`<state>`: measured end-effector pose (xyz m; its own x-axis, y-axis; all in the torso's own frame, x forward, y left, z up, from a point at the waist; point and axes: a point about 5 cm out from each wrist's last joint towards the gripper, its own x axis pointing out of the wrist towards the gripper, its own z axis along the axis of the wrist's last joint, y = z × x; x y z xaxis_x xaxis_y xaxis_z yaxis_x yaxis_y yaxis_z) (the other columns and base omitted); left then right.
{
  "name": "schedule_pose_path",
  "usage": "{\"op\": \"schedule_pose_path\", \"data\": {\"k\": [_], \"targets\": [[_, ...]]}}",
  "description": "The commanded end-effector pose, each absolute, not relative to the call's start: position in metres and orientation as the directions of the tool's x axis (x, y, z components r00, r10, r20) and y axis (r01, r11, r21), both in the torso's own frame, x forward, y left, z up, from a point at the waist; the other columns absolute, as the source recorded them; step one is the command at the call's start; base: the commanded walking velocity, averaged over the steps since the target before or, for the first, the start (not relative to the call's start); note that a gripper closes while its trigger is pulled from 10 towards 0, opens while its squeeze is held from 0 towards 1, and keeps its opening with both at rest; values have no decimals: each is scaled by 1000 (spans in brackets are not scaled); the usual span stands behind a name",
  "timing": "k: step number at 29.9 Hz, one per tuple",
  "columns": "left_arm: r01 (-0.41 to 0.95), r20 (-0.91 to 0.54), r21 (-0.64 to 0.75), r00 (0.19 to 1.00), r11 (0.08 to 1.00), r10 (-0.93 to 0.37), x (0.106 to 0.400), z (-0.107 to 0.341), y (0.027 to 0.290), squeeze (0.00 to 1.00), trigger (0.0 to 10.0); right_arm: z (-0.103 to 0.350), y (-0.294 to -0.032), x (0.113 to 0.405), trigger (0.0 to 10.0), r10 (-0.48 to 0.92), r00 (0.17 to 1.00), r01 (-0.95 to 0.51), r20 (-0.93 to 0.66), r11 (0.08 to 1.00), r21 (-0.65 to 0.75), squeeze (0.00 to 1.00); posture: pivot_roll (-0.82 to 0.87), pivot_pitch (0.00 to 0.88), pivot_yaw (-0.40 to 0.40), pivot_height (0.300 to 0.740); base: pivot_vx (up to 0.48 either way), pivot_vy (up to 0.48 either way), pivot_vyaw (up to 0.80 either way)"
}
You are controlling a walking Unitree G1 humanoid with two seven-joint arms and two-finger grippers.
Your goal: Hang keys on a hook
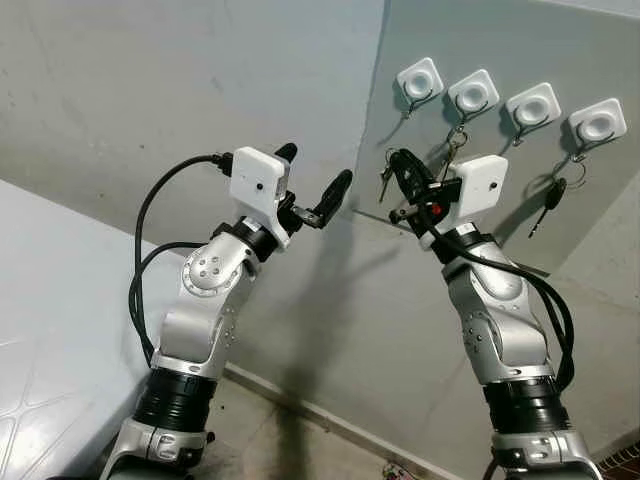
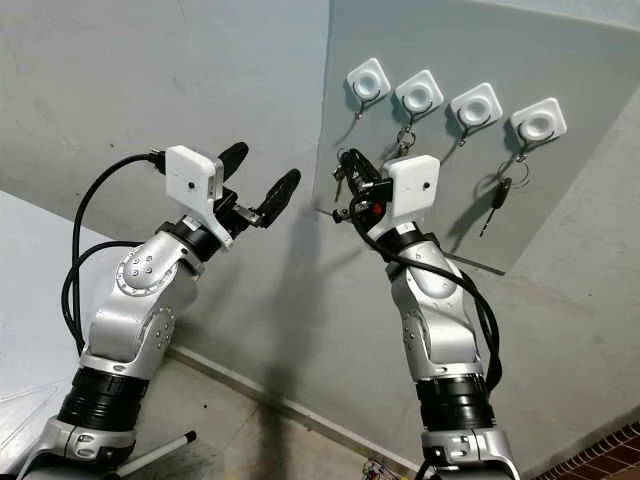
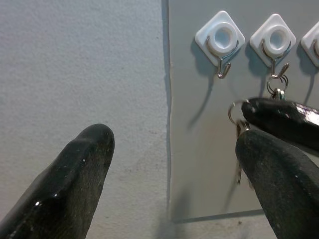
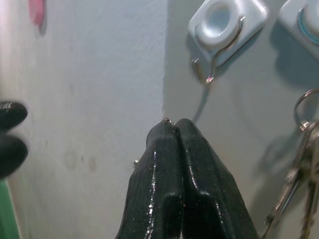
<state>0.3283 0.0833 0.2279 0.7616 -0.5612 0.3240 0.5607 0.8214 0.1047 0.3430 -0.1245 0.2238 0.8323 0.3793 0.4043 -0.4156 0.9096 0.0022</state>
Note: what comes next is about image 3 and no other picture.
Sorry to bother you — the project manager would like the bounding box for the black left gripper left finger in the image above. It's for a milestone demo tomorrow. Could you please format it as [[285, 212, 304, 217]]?
[[0, 123, 115, 239]]

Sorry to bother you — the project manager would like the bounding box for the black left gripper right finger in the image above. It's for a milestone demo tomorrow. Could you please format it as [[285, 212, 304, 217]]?
[[235, 129, 319, 239]]

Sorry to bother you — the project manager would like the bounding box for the white adhesive wall hook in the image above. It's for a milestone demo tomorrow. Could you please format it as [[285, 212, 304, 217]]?
[[249, 13, 297, 78], [300, 22, 319, 68], [194, 10, 246, 79]]

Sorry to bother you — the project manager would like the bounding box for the grey hook backing panel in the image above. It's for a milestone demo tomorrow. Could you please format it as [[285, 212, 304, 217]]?
[[166, 0, 319, 224]]

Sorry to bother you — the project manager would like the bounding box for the silver key bunch with rings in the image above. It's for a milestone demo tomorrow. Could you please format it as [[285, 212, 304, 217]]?
[[227, 74, 290, 185]]

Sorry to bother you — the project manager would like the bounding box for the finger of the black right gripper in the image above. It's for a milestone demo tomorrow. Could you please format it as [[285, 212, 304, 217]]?
[[241, 97, 319, 151]]

